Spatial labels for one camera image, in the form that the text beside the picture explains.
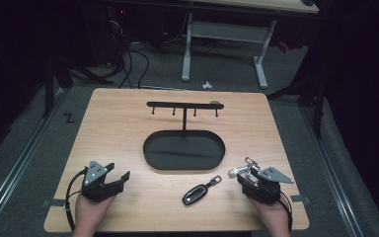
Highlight person's right hand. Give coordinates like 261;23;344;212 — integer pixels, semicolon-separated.
247;195;292;237

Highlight black floor cables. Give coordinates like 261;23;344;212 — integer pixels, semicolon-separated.
105;19;151;90

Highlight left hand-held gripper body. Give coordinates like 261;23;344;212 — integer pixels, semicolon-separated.
80;160;125;202

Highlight black metal stand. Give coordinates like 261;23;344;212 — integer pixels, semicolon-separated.
41;53;114;119
265;77;327;140

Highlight metal floor rail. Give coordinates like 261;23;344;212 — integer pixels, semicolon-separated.
299;105;365;237
0;88;65;233

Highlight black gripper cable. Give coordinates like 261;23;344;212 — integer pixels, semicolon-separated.
64;167;89;232
278;190;294;233

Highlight black key stand with tray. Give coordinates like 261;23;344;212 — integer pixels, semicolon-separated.
142;100;227;172

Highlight person's left hand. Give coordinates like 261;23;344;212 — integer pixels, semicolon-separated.
71;193;116;237

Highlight white desk frame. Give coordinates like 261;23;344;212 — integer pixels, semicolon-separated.
180;0;320;90

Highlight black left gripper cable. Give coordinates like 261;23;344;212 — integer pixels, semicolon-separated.
64;167;89;232

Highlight silver key with ring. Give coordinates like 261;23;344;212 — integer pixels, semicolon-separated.
228;156;262;180

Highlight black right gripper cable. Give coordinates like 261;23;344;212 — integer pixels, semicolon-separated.
278;190;294;233

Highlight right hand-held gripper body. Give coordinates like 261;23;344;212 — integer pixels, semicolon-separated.
240;166;296;205

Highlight black car key fob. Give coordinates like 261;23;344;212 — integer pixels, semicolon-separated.
182;175;223;206

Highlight black tape mark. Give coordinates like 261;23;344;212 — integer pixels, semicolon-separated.
62;112;77;124

